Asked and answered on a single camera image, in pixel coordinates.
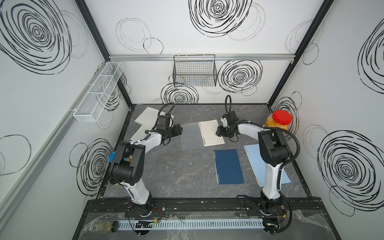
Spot black wire basket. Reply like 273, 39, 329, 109
172, 60, 218, 87

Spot light blue spiral notebook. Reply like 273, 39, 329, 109
243, 143, 292, 188

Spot blue lid snack cup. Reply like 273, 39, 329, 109
109, 152, 116, 163

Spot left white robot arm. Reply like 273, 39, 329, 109
108, 114, 183, 216

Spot black corner frame post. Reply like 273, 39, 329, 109
267, 0, 334, 107

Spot white mesh wall shelf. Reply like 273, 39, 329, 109
73, 62, 124, 123

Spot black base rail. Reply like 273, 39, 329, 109
85, 197, 326, 217

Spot white slotted cable duct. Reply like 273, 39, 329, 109
118, 219, 265, 231

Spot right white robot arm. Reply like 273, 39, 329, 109
216, 110, 292, 215

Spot cornflakes jar with red lid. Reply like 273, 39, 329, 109
265, 110, 293, 130

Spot dark blue spiral notebook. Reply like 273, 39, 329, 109
214, 149, 245, 185

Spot aluminium wall rail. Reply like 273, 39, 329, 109
109, 54, 296, 62

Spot torn lined paper page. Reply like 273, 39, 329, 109
134, 107, 159, 128

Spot frosted cover white notebook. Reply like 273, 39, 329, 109
181, 120, 225, 151

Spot left black frame post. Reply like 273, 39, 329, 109
75, 0, 133, 109

